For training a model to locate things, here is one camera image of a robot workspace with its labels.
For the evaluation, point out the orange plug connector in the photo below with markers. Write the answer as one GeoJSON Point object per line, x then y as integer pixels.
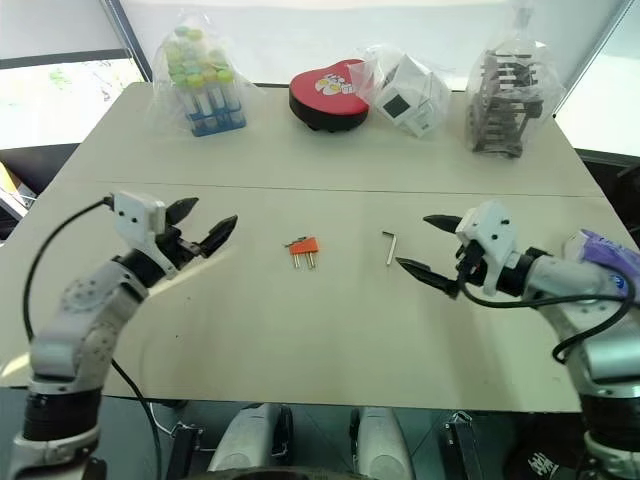
{"type": "Point", "coordinates": [306, 245]}

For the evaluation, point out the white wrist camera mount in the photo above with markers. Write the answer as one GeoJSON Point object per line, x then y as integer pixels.
{"type": "Point", "coordinates": [492, 230]}
{"type": "Point", "coordinates": [135, 215]}

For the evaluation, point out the silver robot leg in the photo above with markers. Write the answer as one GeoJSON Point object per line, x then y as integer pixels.
{"type": "Point", "coordinates": [250, 440]}
{"type": "Point", "coordinates": [380, 445]}

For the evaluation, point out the silver L-shaped hex key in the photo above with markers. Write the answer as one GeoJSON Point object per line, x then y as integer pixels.
{"type": "Point", "coordinates": [390, 247]}

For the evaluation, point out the blue test tube rack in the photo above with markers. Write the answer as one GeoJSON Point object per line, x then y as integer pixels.
{"type": "Point", "coordinates": [217, 120]}

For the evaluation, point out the dark window frame post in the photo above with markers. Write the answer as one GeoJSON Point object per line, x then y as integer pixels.
{"type": "Point", "coordinates": [127, 42]}

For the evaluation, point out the purple white plastic packet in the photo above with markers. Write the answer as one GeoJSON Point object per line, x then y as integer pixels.
{"type": "Point", "coordinates": [607, 260]}

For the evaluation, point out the dark wooden rack in bag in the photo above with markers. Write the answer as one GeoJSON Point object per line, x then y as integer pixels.
{"type": "Point", "coordinates": [507, 95]}

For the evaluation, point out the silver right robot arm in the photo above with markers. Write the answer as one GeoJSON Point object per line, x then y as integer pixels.
{"type": "Point", "coordinates": [600, 360]}

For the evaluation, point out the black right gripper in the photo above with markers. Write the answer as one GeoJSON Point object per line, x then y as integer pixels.
{"type": "Point", "coordinates": [471, 262]}

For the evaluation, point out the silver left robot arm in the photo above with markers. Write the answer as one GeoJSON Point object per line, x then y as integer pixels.
{"type": "Point", "coordinates": [80, 325]}

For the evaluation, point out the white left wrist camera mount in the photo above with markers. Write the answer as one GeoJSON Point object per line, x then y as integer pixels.
{"type": "Point", "coordinates": [135, 215]}

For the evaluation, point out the clear bag of test tubes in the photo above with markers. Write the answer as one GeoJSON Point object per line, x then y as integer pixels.
{"type": "Point", "coordinates": [200, 80]}

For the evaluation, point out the white cube box in bag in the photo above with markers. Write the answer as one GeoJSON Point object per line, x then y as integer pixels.
{"type": "Point", "coordinates": [407, 100]}

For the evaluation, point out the dark chair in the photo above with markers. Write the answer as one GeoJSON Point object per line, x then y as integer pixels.
{"type": "Point", "coordinates": [615, 185]}

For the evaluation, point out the black cap with white print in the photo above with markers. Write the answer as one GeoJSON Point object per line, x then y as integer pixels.
{"type": "Point", "coordinates": [542, 457]}

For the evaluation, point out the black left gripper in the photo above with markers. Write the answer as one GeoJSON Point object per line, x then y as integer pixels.
{"type": "Point", "coordinates": [172, 247]}

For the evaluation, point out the red heart-shaped box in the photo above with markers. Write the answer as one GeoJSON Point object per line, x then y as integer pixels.
{"type": "Point", "coordinates": [327, 95]}

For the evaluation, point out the black bracket under table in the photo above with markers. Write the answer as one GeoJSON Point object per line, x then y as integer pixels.
{"type": "Point", "coordinates": [184, 445]}
{"type": "Point", "coordinates": [461, 445]}

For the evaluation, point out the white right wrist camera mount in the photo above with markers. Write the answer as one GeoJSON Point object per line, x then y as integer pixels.
{"type": "Point", "coordinates": [492, 230]}

